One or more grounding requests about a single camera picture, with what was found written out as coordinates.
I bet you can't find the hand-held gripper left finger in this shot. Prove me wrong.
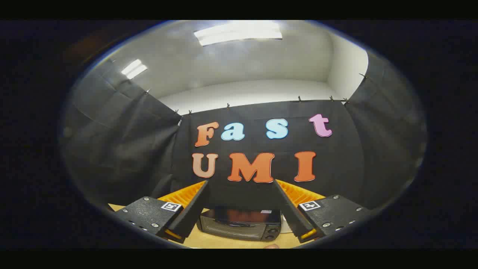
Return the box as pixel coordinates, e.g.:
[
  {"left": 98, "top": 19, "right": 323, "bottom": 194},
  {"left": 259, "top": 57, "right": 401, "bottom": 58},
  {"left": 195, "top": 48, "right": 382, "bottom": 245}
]
[{"left": 112, "top": 180, "right": 209, "bottom": 244}]

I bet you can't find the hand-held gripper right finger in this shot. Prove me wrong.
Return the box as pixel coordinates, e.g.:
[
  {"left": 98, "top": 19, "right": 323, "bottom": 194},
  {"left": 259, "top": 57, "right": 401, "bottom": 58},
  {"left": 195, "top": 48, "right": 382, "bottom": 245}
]
[{"left": 273, "top": 179, "right": 372, "bottom": 243}]

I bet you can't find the black toaster oven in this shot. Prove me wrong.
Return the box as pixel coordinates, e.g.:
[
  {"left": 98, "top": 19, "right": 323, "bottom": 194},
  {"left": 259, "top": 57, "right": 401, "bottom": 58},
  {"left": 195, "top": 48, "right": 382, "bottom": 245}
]
[{"left": 197, "top": 206, "right": 282, "bottom": 242}]

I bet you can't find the black backdrop cloth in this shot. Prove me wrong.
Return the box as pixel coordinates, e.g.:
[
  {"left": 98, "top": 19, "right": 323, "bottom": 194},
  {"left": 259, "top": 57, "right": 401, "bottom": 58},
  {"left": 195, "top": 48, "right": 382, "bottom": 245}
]
[{"left": 62, "top": 52, "right": 426, "bottom": 211}]

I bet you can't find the small ceiling light panel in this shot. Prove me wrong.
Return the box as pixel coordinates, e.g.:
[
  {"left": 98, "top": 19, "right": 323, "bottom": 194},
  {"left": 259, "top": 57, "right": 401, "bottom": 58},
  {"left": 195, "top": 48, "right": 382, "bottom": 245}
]
[{"left": 121, "top": 59, "right": 148, "bottom": 80}]

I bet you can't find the large ceiling light panel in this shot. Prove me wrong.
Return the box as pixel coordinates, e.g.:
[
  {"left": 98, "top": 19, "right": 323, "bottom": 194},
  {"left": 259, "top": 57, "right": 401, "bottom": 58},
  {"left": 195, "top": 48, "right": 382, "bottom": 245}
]
[{"left": 193, "top": 21, "right": 283, "bottom": 47}]

